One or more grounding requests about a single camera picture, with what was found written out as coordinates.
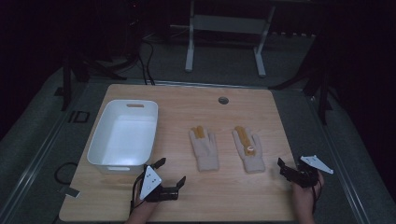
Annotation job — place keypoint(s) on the grey table grommet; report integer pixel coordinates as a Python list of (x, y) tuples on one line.
[(223, 100)]

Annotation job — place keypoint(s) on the white metal stand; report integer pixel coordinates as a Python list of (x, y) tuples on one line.
[(229, 25)]

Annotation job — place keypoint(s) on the black tripod stand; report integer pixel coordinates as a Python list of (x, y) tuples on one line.
[(322, 90), (67, 81)]

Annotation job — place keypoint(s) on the white plastic bin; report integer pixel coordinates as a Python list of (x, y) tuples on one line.
[(124, 140)]

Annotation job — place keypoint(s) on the beige glove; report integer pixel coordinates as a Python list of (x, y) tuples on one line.
[(252, 161), (205, 152)]

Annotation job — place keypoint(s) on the grey floor tag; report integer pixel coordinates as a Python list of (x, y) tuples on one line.
[(69, 191)]

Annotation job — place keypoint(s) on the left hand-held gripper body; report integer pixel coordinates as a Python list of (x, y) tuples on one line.
[(151, 183)]

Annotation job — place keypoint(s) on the person's right hand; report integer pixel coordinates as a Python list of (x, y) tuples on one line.
[(303, 193)]

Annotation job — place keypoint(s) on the black floor bracket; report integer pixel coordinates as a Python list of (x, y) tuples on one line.
[(79, 116)]

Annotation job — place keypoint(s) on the person's left hand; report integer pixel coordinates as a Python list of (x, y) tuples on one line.
[(146, 203)]

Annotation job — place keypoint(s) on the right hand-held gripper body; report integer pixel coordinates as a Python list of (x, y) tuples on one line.
[(303, 174)]

